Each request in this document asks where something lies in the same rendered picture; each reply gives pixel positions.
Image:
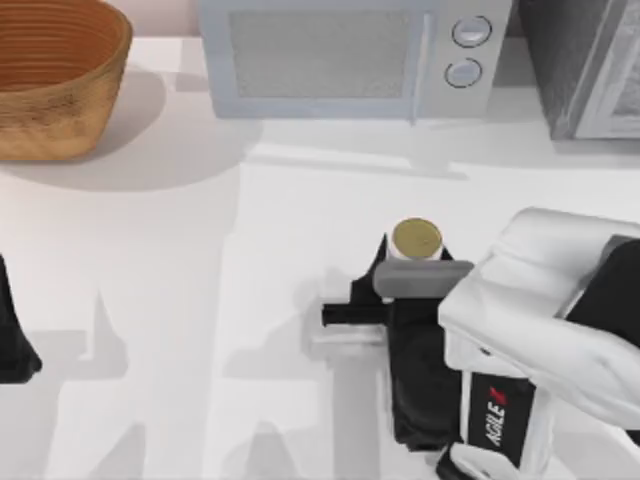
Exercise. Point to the white bottle with gold cap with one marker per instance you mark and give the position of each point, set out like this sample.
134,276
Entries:
417,239

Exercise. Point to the pale microwave oven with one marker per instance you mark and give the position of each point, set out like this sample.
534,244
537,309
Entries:
450,107

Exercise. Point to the round microwave knob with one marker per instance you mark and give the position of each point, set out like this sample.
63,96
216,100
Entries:
463,73
471,31

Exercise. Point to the microwave oven door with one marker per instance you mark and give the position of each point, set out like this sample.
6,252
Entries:
320,50

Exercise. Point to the woven wooden basket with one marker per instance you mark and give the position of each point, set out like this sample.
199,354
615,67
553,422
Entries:
60,115

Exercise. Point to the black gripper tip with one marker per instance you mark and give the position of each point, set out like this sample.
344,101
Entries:
12,340

